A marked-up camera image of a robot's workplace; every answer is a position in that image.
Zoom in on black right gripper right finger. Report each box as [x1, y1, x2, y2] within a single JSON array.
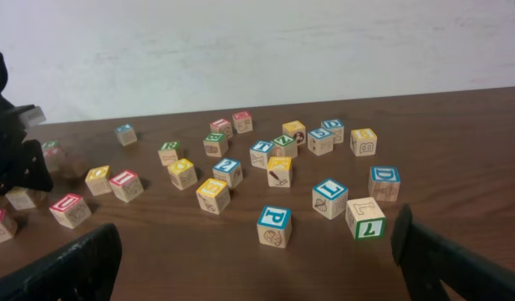
[[390, 205, 515, 300]]

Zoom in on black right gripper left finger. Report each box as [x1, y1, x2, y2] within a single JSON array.
[[0, 223, 122, 300]]

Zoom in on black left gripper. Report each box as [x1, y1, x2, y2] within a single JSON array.
[[0, 52, 54, 195]]

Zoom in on yellow C wooden block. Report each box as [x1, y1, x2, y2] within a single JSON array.
[[5, 186, 47, 211]]

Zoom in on green R wooden block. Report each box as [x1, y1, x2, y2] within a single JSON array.
[[158, 140, 183, 166]]

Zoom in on yellow O wooden block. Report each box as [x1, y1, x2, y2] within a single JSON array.
[[84, 166, 112, 196]]

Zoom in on green F wooden block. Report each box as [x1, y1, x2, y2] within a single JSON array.
[[42, 140, 65, 173]]

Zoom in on red U block middle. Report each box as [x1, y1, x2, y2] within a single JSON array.
[[49, 193, 91, 229]]

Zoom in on red A wooden block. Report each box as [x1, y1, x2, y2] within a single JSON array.
[[0, 208, 18, 243]]

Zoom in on plain L green-sided block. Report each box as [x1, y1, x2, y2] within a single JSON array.
[[345, 197, 386, 240]]

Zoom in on blue D block near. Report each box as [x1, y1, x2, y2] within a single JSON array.
[[368, 166, 401, 202]]

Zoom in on red I block near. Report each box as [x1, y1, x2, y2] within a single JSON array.
[[110, 170, 144, 202]]

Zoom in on red i block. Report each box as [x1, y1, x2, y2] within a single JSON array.
[[210, 119, 233, 139], [110, 170, 144, 202]]

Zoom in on blue X wooden block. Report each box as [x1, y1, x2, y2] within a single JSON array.
[[115, 124, 137, 146]]

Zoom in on blue L wooden block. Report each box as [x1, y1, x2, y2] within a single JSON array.
[[312, 178, 349, 220]]

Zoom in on yellow 8 wooden block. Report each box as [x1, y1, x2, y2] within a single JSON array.
[[350, 128, 377, 156]]

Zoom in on yellow block lower middle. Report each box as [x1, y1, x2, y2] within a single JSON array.
[[196, 178, 231, 215]]

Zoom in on blue P wooden block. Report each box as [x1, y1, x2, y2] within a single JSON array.
[[257, 206, 292, 248]]

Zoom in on blue 5 wooden block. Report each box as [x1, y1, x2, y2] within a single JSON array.
[[308, 128, 334, 156]]

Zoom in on yellow hammer picture block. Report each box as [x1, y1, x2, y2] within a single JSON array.
[[267, 156, 293, 188]]

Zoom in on blue 2 wooden block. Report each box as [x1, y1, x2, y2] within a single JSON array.
[[212, 158, 243, 189]]

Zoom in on green B wooden block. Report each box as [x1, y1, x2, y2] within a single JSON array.
[[203, 132, 228, 157]]

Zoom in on green Z wooden block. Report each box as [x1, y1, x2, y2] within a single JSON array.
[[272, 134, 298, 158]]

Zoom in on yellow block far right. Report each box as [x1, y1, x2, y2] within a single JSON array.
[[282, 120, 306, 145]]

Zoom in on blue T wooden block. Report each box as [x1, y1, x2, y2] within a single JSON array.
[[250, 140, 274, 169]]

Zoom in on red I block far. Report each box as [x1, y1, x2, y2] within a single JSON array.
[[210, 119, 233, 139]]

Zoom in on red H wooden block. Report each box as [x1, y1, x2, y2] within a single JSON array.
[[232, 111, 253, 134]]

